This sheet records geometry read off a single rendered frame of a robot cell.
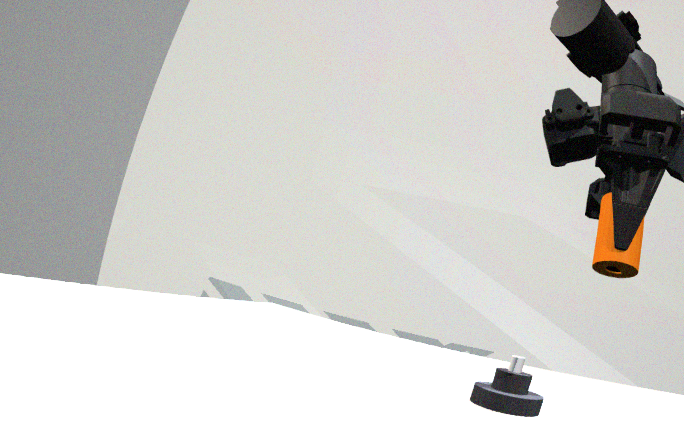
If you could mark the orange knob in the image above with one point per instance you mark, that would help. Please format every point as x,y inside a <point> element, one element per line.
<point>607,259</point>

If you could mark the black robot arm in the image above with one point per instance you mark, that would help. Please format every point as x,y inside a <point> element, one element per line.
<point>603,45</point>

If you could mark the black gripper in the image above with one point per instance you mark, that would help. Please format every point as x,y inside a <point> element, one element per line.
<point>631,161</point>

